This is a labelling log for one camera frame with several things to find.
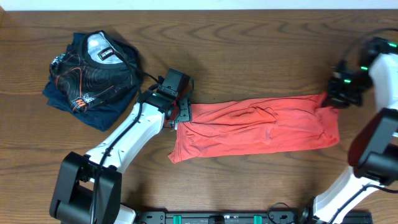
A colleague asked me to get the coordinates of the red printed t-shirt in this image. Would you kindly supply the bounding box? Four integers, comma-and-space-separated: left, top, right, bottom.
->
169, 93, 340, 164

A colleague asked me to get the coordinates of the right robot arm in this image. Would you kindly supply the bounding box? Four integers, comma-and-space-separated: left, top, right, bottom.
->
296, 37, 397, 224

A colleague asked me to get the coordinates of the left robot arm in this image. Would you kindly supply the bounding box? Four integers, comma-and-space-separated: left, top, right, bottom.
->
49, 69, 194, 224

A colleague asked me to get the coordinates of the folded navy blue garment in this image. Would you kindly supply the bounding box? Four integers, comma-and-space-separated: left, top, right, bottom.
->
42, 32, 142, 132

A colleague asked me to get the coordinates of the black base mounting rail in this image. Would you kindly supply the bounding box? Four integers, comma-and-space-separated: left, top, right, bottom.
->
133, 210, 373, 224

